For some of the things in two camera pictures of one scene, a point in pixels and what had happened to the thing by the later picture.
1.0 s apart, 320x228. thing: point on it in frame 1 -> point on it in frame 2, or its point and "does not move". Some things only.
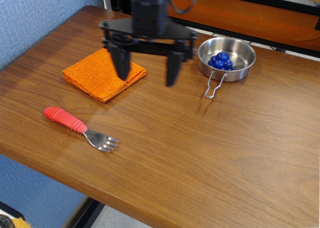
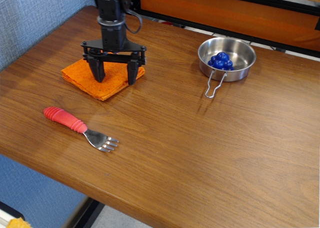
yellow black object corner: [10, 218] does not move
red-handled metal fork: [103, 143] does not move
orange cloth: [97, 76] does not move
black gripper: [149, 28] -> [114, 46]
